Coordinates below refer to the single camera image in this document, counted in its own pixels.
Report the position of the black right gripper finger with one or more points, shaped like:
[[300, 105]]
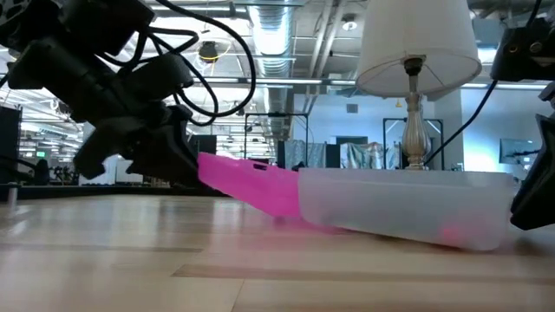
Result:
[[537, 190]]

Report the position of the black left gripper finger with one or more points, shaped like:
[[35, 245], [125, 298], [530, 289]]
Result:
[[169, 151]]

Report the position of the clear supply box pink lid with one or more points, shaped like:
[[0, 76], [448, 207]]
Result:
[[390, 208]]

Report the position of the black background robot arm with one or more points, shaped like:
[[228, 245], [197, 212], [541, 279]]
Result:
[[298, 166]]

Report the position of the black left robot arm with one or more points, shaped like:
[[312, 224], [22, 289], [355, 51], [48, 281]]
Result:
[[21, 17]]

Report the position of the black monitor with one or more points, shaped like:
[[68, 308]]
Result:
[[204, 144]]

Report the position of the white monitor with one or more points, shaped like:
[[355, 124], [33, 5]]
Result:
[[518, 147]]

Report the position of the black cabinet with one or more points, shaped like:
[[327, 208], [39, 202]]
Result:
[[8, 143]]

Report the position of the white shade silver table lamp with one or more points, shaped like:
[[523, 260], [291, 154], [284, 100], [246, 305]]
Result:
[[416, 52]]

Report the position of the patterned fabric cover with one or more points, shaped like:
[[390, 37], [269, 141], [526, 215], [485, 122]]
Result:
[[303, 151], [368, 156]]

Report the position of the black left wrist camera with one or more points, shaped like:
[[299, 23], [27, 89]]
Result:
[[108, 21]]

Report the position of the black aluminium table frame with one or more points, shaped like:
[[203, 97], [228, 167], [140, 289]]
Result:
[[86, 190]]

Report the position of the small grey metal post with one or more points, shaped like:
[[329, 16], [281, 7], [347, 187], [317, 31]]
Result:
[[13, 195]]

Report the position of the silver ventilation duct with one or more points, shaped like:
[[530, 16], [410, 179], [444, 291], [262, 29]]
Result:
[[273, 43]]

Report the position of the wall air vent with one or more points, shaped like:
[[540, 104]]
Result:
[[352, 108]]

